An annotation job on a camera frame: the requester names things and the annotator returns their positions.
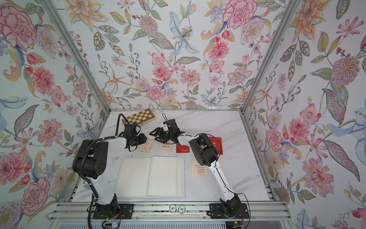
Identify beige card gold characters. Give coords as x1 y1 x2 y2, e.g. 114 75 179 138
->
138 136 154 154

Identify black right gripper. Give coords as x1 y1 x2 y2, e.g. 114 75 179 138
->
150 128 174 144

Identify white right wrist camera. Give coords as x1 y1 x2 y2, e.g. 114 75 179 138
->
161 123 169 131

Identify aluminium corner post left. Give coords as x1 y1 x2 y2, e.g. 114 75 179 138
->
40 0 111 115

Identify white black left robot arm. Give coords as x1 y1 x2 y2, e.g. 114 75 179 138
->
72 124 147 218

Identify aluminium corner post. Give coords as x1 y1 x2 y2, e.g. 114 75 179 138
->
40 0 111 115
240 0 300 114

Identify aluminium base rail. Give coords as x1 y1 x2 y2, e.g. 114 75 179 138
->
46 201 295 229

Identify wooden folding chess board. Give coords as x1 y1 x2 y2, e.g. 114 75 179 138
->
120 109 156 126

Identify beige card lower left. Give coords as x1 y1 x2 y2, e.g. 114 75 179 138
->
191 155 207 177

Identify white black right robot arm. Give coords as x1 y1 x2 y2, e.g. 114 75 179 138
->
149 119 241 218

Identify aluminium corner post right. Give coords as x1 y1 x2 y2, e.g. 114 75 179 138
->
240 0 300 114

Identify beige card red characters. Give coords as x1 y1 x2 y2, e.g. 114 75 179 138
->
159 144 173 153

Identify white photo album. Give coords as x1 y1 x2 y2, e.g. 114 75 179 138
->
114 156 185 198

